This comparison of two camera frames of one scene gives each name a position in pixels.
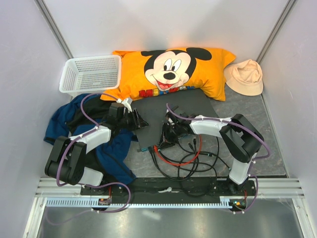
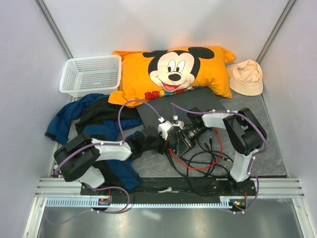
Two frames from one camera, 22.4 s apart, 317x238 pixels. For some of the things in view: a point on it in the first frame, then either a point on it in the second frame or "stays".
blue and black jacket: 80,113 stays
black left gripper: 137,121 → 164,146
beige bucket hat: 245,77 stays
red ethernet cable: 176,164 → 186,166
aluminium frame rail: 275,187 stays
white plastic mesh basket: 85,75 stays
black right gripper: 167,137 → 185,144
